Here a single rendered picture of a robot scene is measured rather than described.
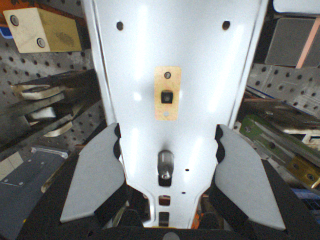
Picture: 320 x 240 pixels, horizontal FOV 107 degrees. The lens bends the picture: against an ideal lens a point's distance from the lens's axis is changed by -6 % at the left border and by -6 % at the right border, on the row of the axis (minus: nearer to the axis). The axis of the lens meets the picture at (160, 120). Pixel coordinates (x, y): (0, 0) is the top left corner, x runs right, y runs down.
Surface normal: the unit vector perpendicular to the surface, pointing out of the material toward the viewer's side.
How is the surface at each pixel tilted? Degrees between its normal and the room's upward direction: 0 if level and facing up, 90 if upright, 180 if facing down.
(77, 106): 90
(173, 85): 0
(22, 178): 90
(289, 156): 78
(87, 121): 0
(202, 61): 0
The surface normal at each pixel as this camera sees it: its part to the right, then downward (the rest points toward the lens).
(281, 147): -0.99, 0.08
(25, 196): 0.80, -0.51
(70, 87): 1.00, 0.02
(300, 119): 0.00, -0.88
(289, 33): -0.04, 0.48
